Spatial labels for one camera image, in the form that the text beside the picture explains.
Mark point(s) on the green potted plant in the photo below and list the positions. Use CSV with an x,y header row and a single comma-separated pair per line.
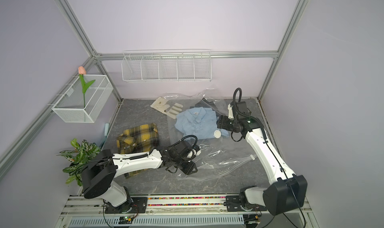
x,y
80,154

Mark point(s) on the pink artificial tulip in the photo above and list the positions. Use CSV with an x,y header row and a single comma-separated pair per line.
x,y
85,85

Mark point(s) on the white wire side basket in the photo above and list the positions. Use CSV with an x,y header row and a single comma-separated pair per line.
x,y
69,106

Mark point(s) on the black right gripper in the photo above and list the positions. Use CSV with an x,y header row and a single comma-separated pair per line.
x,y
222,123

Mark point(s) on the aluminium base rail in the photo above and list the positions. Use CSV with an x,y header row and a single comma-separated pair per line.
x,y
159,205

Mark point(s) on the clear plastic vacuum bag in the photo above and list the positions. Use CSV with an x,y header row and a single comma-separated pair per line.
x,y
219,156

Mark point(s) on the black shirt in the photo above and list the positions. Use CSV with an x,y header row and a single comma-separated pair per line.
x,y
208,104

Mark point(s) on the light blue shirt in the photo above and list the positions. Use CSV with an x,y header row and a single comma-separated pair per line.
x,y
200,122

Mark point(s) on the white vacuum bag valve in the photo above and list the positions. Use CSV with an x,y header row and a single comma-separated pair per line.
x,y
217,134

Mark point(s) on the cream green work glove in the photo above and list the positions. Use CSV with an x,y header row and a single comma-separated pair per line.
x,y
162,105

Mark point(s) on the white wire wall shelf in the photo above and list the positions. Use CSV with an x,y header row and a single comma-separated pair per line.
x,y
167,65

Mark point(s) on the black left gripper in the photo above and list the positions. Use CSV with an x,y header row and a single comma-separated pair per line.
x,y
189,170

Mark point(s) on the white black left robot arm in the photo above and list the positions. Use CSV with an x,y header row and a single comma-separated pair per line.
x,y
99,174

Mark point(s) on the yellow plaid shirt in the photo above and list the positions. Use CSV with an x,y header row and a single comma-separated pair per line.
x,y
137,150

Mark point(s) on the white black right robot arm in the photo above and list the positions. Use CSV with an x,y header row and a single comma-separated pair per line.
x,y
286,191

